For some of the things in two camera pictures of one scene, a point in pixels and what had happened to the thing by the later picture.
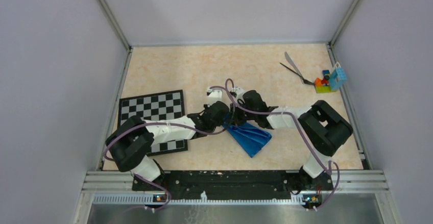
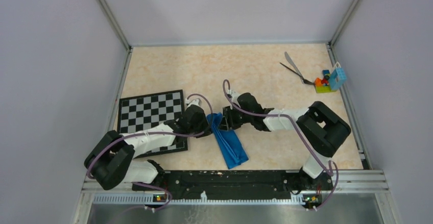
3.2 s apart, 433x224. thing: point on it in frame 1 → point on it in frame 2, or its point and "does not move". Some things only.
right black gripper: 236,120 does not move
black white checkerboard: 155,106 does not move
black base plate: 234,184 does not move
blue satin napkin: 253,139 → 231,146
